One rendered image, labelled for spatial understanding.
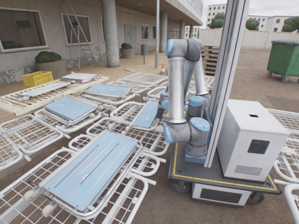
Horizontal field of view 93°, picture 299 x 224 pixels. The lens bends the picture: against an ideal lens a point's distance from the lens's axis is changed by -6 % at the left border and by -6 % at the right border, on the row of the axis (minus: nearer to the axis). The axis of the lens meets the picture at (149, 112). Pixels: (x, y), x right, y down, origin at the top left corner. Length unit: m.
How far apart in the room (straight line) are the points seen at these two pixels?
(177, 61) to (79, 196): 1.05
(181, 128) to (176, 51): 0.52
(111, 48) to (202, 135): 6.88
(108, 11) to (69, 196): 7.23
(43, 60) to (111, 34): 3.03
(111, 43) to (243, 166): 7.08
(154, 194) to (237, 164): 0.83
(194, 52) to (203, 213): 1.37
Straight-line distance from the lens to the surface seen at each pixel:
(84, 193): 1.10
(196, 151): 1.24
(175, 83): 1.06
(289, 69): 7.01
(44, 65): 6.48
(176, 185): 1.65
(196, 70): 1.68
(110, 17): 7.67
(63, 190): 1.15
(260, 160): 1.45
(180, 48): 1.10
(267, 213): 1.91
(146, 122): 1.70
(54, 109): 2.34
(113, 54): 7.67
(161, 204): 1.64
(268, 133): 1.31
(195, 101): 1.55
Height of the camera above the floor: 1.41
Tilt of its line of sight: 27 degrees down
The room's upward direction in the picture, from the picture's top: straight up
